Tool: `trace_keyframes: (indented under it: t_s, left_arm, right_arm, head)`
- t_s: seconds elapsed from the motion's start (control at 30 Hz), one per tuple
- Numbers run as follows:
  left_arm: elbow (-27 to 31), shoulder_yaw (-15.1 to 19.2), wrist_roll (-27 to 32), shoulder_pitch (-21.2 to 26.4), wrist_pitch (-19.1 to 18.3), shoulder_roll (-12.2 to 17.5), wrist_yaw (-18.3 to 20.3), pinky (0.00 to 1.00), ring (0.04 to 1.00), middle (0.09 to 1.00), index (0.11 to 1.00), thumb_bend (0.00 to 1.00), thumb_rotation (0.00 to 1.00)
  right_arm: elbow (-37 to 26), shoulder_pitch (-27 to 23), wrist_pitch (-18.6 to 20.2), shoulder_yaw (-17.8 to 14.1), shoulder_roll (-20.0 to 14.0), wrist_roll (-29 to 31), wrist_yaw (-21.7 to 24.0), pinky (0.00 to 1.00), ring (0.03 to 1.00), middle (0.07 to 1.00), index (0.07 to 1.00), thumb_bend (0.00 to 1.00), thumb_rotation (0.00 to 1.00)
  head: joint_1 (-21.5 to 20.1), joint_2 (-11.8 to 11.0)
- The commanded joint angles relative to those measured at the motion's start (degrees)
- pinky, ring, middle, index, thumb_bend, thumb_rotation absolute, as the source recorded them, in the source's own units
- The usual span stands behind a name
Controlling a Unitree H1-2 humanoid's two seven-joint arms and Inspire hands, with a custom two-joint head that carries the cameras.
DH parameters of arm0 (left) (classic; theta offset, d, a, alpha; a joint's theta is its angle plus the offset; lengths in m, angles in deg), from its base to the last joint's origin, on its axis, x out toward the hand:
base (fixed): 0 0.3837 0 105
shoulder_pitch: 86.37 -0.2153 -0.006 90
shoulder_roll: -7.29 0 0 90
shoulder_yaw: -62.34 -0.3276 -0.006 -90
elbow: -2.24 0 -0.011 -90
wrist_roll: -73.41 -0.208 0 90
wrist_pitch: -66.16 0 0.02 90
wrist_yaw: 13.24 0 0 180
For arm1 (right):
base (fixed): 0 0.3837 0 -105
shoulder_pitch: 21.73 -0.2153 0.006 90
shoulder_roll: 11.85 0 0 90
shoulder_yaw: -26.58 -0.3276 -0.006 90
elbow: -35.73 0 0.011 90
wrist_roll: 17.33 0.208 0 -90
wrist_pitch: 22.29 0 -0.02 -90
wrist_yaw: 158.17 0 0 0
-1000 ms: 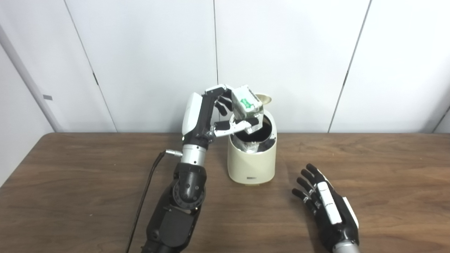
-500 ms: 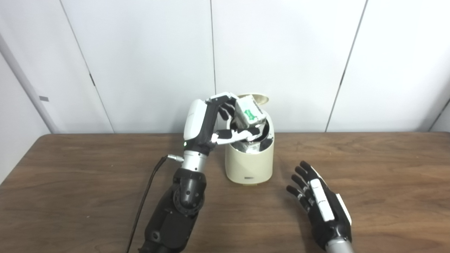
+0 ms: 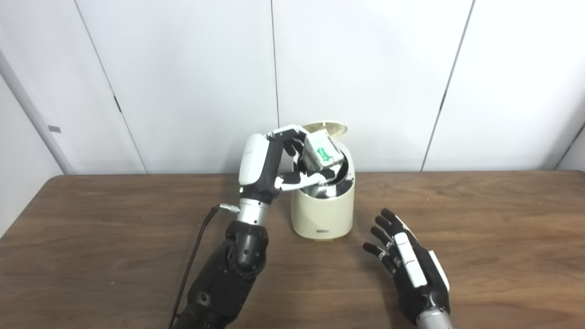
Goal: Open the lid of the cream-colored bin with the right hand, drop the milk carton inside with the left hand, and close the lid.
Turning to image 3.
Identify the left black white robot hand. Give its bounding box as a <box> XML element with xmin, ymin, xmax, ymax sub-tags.
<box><xmin>239</xmin><ymin>124</ymin><xmax>339</xmax><ymax>202</ymax></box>

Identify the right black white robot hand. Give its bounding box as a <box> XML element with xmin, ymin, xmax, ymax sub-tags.
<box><xmin>363</xmin><ymin>209</ymin><xmax>451</xmax><ymax>320</ymax></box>

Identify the green white milk carton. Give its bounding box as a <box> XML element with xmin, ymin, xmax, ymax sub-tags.
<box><xmin>302</xmin><ymin>129</ymin><xmax>344</xmax><ymax>170</ymax></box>

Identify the cream round bin lid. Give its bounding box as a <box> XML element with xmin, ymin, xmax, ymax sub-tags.
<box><xmin>302</xmin><ymin>121</ymin><xmax>348</xmax><ymax>138</ymax></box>

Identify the cream-colored round bin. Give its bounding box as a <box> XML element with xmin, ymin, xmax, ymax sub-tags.
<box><xmin>291</xmin><ymin>137</ymin><xmax>356</xmax><ymax>240</ymax></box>

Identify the black bin liner bag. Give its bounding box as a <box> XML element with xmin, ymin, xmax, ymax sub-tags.
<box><xmin>297</xmin><ymin>155</ymin><xmax>351</xmax><ymax>200</ymax></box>

